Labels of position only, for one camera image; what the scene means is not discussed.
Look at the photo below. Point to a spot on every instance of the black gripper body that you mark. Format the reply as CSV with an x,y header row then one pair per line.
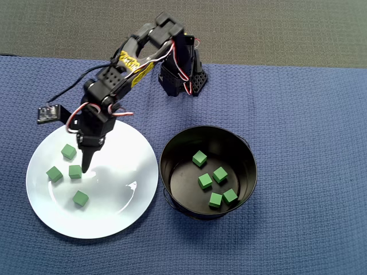
x,y
89,144

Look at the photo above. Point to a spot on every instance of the black metal bucket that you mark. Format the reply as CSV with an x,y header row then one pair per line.
x,y
243,160

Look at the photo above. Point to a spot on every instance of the green cube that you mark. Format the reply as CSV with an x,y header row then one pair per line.
x,y
215,200
205,181
75,171
68,151
80,198
54,174
199,158
230,196
220,174

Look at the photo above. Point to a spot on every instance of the small camera circuit board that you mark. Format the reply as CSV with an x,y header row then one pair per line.
x,y
48,114

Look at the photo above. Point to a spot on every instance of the white round plate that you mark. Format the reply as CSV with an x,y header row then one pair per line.
x,y
114,215

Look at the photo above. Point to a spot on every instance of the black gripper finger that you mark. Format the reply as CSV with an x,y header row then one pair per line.
x,y
86,159

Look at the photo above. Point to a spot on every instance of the blue woven tablecloth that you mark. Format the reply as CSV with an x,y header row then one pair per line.
x,y
286,143

